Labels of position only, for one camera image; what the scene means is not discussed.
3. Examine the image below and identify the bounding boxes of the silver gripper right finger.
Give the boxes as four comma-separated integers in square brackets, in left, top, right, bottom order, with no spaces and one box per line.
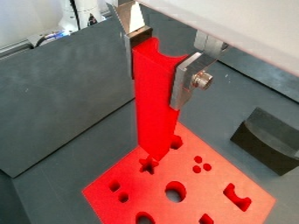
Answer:
[169,31,229,110]

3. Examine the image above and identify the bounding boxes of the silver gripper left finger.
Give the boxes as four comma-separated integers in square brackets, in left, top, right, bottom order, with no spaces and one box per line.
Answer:
[106,2,153,78]

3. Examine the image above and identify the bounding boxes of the red arch block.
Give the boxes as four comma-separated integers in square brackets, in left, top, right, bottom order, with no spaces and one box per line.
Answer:
[132,38,185,161]

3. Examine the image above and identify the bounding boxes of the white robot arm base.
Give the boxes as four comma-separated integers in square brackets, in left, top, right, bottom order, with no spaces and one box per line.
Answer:
[56,0,104,37]

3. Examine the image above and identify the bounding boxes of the black rubber block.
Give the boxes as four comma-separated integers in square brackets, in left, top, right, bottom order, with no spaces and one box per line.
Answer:
[229,108,299,176]

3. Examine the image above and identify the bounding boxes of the red shape sorter board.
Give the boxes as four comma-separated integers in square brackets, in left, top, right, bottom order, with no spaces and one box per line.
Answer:
[82,124,276,224]

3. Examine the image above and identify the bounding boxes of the aluminium frame rail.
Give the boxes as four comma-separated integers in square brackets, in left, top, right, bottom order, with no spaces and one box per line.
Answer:
[0,39,33,60]

